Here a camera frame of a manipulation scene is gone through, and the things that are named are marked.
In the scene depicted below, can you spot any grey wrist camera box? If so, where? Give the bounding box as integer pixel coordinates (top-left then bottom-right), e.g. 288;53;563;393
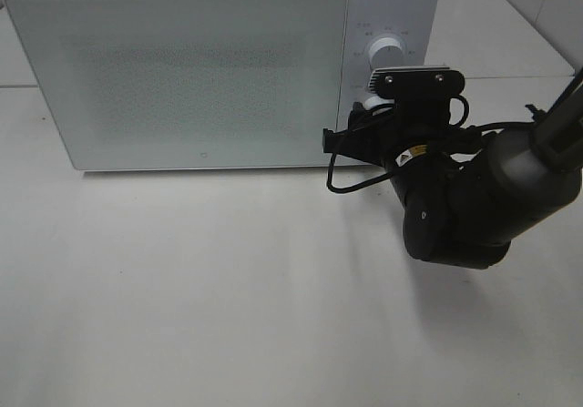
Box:
368;66;465;100

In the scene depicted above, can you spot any white timer knob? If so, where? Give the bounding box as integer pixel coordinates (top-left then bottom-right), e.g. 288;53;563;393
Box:
362;95;394;110

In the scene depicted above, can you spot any white microwave door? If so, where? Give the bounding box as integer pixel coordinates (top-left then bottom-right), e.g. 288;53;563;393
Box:
7;0;346;171

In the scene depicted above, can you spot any upper white power knob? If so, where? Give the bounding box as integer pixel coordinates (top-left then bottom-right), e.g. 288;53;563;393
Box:
368;36;404;69

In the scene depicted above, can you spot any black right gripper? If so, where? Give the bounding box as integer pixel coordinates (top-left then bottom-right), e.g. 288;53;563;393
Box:
322;101;451;175

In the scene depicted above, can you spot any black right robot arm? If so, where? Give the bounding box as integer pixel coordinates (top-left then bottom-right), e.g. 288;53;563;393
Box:
322;66;582;270

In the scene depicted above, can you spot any white microwave oven body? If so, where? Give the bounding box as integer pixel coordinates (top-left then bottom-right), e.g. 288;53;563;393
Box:
8;0;439;174

